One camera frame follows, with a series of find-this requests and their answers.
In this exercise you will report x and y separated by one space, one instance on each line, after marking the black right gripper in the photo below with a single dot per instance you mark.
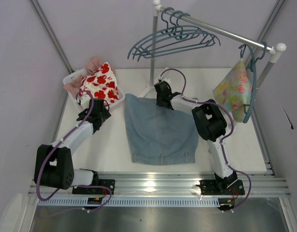
161 102

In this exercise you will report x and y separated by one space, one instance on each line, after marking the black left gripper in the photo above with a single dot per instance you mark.
100 104

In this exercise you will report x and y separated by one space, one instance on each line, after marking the light blue denim skirt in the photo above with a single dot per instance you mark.
159 136

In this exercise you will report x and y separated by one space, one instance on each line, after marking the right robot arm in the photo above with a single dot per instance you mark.
211 126

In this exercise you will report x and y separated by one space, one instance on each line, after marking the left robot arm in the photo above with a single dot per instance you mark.
54 166

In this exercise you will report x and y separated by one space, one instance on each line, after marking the teal hanger holding cloth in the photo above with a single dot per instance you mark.
252 67

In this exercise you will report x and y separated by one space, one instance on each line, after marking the red poppy floral cloth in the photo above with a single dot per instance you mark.
102 84

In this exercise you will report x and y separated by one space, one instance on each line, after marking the pink cloth in basket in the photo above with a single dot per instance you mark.
74 86

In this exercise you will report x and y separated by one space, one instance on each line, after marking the pastel floral hanging cloth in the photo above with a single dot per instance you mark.
234 91

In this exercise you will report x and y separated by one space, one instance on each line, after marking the white metal clothes rack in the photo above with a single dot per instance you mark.
176 31

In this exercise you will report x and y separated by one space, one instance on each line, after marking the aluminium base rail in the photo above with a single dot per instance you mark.
185 184

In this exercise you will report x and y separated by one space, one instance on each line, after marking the white slotted cable duct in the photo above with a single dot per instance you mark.
133 202

